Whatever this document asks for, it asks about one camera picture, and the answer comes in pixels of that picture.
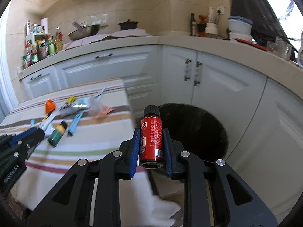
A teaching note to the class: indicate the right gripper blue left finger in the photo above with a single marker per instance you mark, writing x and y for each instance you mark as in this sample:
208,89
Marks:
133,152

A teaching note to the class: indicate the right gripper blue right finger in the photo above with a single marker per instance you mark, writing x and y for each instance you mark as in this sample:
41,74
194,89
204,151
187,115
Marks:
167,152

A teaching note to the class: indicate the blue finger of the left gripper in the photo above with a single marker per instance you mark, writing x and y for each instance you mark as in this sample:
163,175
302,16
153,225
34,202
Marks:
20,136

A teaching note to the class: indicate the red bottle black cap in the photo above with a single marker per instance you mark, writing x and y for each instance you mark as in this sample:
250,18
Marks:
151,148

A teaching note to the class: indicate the small white teal tube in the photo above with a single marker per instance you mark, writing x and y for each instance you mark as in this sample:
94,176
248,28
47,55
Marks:
32,124

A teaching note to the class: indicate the large white silver tube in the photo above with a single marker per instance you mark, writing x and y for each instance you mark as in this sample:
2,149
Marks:
47,126

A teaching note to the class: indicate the green bottle yellow band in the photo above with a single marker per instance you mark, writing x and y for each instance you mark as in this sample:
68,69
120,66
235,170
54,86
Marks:
57,134

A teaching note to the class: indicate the small orange wrapper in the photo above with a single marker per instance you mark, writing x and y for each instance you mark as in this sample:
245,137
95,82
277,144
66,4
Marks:
49,106

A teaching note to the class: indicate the clear orange dotted bag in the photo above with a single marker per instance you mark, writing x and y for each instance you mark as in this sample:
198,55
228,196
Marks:
97,108

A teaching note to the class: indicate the light blue tube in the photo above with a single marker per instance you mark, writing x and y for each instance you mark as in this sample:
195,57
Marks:
73,126

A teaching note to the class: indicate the white blue snack packet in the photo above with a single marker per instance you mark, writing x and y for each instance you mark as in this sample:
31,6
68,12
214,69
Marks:
71,108

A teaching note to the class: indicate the yellow wrapper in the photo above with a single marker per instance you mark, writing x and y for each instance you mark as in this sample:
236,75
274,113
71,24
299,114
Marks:
70,100

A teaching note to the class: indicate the amber bottle black cap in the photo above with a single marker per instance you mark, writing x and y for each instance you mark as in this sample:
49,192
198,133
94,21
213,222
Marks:
45,118

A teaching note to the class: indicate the black trash bin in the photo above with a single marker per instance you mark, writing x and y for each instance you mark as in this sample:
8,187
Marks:
197,130

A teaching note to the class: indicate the striped tablecloth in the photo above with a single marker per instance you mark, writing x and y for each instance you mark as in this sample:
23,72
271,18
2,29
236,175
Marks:
93,139

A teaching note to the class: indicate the twisted white paper wrapper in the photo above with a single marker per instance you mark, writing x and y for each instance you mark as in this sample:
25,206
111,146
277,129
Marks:
98,95

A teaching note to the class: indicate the green label bottle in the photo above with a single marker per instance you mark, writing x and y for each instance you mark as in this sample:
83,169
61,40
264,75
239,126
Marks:
51,47

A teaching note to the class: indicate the white spice rack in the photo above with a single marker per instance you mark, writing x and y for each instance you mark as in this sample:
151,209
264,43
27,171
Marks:
32,39

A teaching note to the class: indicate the cooking oil bottle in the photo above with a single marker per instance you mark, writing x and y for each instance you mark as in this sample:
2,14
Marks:
59,40

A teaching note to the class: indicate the paper covering stove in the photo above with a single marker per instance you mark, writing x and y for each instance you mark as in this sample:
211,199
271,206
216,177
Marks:
102,37

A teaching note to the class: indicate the black clay pot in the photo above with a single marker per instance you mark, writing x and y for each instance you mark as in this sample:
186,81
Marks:
128,25

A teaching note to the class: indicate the metal wok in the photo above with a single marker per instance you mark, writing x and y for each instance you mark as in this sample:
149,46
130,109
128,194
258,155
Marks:
82,32

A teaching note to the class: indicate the dark olive oil bottle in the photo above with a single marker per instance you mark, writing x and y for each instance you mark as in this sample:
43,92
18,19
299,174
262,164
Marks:
193,25

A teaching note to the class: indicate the white blender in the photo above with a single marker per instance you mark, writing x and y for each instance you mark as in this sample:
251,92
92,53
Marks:
211,29

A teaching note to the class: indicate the stacked white bowls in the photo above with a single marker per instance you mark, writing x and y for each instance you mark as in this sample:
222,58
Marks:
240,28

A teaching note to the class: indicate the glass cup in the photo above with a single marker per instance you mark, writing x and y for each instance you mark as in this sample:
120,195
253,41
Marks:
282,48

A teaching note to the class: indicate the dark hanging cloth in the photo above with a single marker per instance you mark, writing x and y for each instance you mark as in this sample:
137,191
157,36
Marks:
266,26

